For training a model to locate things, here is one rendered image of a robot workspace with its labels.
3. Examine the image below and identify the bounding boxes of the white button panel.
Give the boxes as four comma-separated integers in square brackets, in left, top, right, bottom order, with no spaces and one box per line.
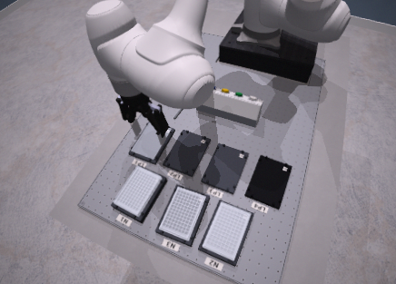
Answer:
[196,86,263,128]

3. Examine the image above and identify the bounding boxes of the white label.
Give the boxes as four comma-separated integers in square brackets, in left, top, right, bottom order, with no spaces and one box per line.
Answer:
[204,257,223,271]
[117,214,133,227]
[206,188,223,199]
[162,239,180,252]
[251,202,269,213]
[167,171,183,181]
[132,159,147,168]

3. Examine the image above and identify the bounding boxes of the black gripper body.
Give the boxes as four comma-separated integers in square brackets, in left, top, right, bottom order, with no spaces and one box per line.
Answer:
[120,93,153,113]

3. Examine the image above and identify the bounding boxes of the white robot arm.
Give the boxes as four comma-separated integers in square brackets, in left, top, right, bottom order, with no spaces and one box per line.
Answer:
[85,0,351,109]

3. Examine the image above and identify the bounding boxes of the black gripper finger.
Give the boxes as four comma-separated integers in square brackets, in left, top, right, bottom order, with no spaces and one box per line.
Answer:
[116,95,141,136]
[136,103,169,145]

